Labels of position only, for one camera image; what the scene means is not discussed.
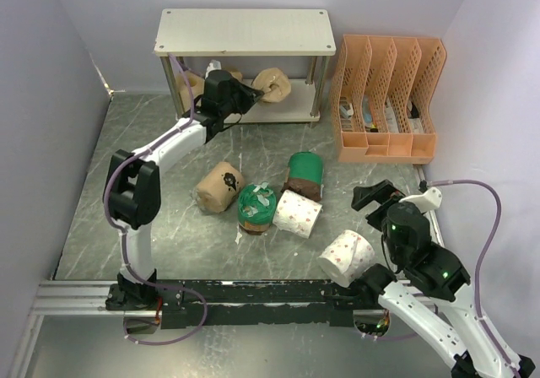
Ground green brown roll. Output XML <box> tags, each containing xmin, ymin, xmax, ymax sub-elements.
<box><xmin>281</xmin><ymin>151</ymin><xmax>324</xmax><ymax>202</ymax></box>

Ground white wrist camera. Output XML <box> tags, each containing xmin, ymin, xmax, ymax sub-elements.
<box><xmin>399</xmin><ymin>187</ymin><xmax>442</xmax><ymax>215</ymax></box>
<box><xmin>205</xmin><ymin>59</ymin><xmax>222</xmax><ymax>78</ymax></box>

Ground plain brown roll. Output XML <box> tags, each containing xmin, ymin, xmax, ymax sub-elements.
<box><xmin>229</xmin><ymin>70</ymin><xmax>243</xmax><ymax>82</ymax></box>
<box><xmin>175</xmin><ymin>71</ymin><xmax>208</xmax><ymax>109</ymax></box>

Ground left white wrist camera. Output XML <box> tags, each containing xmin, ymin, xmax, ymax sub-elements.
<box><xmin>205</xmin><ymin>59</ymin><xmax>222</xmax><ymax>78</ymax></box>

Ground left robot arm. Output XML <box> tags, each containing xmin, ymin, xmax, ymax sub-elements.
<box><xmin>103</xmin><ymin>69</ymin><xmax>264</xmax><ymax>311</ymax></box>

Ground items in file organizer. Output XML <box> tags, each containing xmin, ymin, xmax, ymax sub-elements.
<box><xmin>338</xmin><ymin>95</ymin><xmax>425</xmax><ymax>134</ymax></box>

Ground brown ink-blot roll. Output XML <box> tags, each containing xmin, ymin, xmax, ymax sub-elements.
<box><xmin>194</xmin><ymin>161</ymin><xmax>246</xmax><ymax>213</ymax></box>

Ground orange plastic file organizer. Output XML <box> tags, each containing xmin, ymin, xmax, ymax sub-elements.
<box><xmin>328</xmin><ymin>35</ymin><xmax>446</xmax><ymax>165</ymax></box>

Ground white floral roll right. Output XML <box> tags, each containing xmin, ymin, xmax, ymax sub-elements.
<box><xmin>317</xmin><ymin>229</ymin><xmax>375</xmax><ymax>288</ymax></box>

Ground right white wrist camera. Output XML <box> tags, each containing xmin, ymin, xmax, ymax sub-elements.
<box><xmin>399</xmin><ymin>187</ymin><xmax>442</xmax><ymax>215</ymax></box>

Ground beige two-tier shelf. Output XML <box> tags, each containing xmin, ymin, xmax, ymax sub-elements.
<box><xmin>154</xmin><ymin>8</ymin><xmax>337</xmax><ymax>123</ymax></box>

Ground white floral roll centre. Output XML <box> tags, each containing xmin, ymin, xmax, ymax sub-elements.
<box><xmin>273</xmin><ymin>190</ymin><xmax>322</xmax><ymax>239</ymax></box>

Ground brown cartoon roll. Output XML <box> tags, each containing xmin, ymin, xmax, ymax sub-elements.
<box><xmin>251</xmin><ymin>67</ymin><xmax>292</xmax><ymax>104</ymax></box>

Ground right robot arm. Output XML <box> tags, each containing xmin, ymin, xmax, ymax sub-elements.
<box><xmin>351</xmin><ymin>180</ymin><xmax>536</xmax><ymax>377</ymax></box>

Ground white floral roll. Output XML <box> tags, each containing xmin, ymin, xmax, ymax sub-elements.
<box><xmin>273</xmin><ymin>190</ymin><xmax>322</xmax><ymax>239</ymax></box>
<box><xmin>317</xmin><ymin>229</ymin><xmax>375</xmax><ymax>288</ymax></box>

